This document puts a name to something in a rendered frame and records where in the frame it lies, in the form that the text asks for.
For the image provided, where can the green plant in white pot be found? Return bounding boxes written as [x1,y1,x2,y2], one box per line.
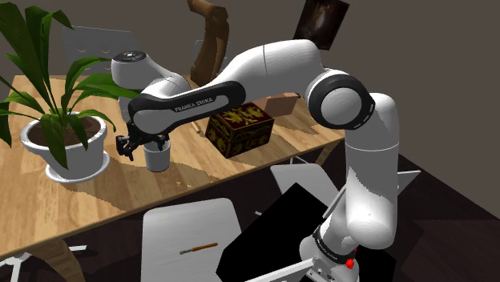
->
[0,0,143,185]

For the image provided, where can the dark box with gold pattern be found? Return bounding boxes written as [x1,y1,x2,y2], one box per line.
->
[204,102,276,159]

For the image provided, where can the dark wall picture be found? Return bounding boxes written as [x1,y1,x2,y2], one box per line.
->
[292,0,350,51]

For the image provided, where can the brown cardboard box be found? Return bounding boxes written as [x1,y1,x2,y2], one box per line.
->
[252,91,302,119]

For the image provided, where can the tool with orange handle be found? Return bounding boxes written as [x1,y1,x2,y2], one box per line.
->
[179,242,220,256]

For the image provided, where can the white cup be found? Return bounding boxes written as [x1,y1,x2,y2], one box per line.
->
[143,139,172,174]

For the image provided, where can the black robot stand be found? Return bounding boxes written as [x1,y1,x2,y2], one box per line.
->
[215,182,397,282]

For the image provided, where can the wooden table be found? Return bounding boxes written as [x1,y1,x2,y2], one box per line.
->
[0,74,347,282]

